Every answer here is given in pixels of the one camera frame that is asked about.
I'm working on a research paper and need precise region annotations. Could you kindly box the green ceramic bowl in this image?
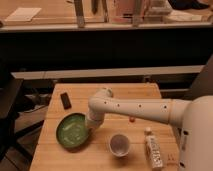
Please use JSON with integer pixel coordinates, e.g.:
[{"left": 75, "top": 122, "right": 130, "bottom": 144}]
[{"left": 56, "top": 113, "right": 90, "bottom": 149}]

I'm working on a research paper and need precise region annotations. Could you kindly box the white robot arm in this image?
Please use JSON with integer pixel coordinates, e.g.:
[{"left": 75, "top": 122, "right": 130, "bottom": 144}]
[{"left": 86, "top": 88, "right": 213, "bottom": 171}]

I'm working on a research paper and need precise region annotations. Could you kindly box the black rectangular bar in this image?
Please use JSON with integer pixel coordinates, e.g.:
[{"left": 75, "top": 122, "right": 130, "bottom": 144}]
[{"left": 60, "top": 93, "right": 72, "bottom": 109}]

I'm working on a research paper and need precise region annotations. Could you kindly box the white paper cup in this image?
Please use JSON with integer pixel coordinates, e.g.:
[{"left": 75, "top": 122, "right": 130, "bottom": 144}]
[{"left": 108, "top": 134, "right": 130, "bottom": 157}]

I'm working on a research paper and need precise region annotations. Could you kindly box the orange carrot toy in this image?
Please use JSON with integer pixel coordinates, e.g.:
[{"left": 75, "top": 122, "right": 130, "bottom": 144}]
[{"left": 129, "top": 117, "right": 135, "bottom": 123}]

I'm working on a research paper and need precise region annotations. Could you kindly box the white labelled bottle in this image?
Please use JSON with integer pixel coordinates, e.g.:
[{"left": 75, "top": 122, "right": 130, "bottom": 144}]
[{"left": 144, "top": 127, "right": 163, "bottom": 171}]

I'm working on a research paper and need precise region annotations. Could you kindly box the white paper sheet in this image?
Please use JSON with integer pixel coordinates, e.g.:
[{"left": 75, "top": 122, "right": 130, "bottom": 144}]
[{"left": 5, "top": 7, "right": 41, "bottom": 22}]

